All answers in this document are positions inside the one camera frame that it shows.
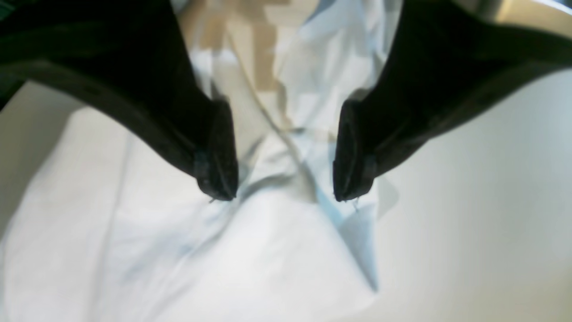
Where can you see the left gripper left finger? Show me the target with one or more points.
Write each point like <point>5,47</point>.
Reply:
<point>126,58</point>

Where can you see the white t-shirt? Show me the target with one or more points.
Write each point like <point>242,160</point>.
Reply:
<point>98,227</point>

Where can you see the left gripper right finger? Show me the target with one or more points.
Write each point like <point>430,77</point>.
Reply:
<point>450,61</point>

